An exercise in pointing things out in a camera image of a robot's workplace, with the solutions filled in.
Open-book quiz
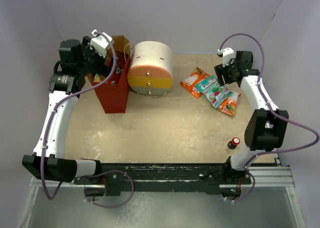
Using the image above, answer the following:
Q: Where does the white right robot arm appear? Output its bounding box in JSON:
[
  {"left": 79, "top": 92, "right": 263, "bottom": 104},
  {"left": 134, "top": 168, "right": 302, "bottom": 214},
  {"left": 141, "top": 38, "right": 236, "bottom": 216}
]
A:
[{"left": 214, "top": 48, "right": 289, "bottom": 183}]

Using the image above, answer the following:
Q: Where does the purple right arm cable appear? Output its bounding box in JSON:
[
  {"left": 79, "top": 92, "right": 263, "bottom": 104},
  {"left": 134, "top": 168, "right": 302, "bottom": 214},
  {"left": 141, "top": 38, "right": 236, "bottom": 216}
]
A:
[{"left": 218, "top": 33, "right": 320, "bottom": 168}]

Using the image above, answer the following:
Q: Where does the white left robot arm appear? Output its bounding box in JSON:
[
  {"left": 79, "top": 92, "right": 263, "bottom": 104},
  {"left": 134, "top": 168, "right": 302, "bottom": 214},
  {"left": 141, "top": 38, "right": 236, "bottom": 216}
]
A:
[{"left": 22, "top": 31, "right": 115, "bottom": 184}]

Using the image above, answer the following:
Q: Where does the red emergency stop button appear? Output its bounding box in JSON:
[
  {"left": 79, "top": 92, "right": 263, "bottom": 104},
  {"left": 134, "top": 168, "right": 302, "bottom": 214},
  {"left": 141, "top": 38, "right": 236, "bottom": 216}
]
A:
[{"left": 227, "top": 137, "right": 240, "bottom": 150}]

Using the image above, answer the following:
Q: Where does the white round drawer cabinet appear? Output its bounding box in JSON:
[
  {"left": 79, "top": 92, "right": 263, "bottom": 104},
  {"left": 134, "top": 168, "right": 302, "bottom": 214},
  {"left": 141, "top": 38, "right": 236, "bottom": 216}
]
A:
[{"left": 127, "top": 41, "right": 173, "bottom": 96}]

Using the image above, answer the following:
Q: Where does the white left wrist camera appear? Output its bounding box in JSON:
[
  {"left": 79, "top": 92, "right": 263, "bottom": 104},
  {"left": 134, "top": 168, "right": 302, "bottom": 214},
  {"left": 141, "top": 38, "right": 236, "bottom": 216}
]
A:
[{"left": 90, "top": 30, "right": 114, "bottom": 58}]

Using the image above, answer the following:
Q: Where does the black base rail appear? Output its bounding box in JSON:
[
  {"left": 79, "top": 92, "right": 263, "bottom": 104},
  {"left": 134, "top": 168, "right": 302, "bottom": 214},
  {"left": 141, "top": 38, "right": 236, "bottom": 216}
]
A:
[{"left": 74, "top": 163, "right": 251, "bottom": 196}]

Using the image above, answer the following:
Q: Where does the gold foil snack bag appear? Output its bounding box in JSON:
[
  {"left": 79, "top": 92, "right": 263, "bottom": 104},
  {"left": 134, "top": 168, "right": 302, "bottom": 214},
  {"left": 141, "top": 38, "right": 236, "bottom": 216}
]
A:
[{"left": 93, "top": 74, "right": 105, "bottom": 83}]

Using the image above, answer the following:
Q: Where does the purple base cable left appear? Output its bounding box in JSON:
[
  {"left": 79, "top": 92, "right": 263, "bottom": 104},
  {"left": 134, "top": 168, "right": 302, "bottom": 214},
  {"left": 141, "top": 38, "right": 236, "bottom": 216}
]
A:
[{"left": 83, "top": 170, "right": 135, "bottom": 209}]

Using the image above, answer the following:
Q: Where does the red Doritos chip bag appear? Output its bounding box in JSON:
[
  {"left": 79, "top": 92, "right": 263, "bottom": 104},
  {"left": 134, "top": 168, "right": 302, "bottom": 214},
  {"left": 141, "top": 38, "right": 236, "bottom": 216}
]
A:
[{"left": 107, "top": 61, "right": 125, "bottom": 85}]

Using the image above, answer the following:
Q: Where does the teal candy pouch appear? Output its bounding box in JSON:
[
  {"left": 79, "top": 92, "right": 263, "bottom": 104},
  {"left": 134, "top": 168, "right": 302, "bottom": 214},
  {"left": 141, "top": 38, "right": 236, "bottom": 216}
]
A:
[{"left": 195, "top": 76, "right": 233, "bottom": 109}]

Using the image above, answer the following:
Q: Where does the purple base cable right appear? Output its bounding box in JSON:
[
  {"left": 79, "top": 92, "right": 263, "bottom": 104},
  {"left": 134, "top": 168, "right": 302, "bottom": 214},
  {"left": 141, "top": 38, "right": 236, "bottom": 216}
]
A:
[{"left": 223, "top": 171, "right": 256, "bottom": 203}]

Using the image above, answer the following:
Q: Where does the orange white snack bag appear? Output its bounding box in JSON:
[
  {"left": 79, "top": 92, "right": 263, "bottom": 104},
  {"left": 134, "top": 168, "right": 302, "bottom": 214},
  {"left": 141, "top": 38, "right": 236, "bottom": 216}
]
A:
[{"left": 180, "top": 67, "right": 210, "bottom": 98}]

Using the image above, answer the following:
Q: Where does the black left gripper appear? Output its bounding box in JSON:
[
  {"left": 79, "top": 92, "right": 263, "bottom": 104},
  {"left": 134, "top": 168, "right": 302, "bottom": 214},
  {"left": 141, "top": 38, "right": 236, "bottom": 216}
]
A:
[{"left": 77, "top": 37, "right": 117, "bottom": 79}]

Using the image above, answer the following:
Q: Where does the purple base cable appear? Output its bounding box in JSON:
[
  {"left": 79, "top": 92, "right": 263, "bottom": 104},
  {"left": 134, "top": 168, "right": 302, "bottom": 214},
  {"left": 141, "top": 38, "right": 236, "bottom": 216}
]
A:
[
  {"left": 223, "top": 171, "right": 256, "bottom": 203},
  {"left": 83, "top": 170, "right": 135, "bottom": 209}
]

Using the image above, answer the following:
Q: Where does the red brown paper bag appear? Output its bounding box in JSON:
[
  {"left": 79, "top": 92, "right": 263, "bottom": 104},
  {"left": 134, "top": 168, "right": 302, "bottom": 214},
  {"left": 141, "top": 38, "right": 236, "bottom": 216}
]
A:
[{"left": 94, "top": 35, "right": 131, "bottom": 114}]

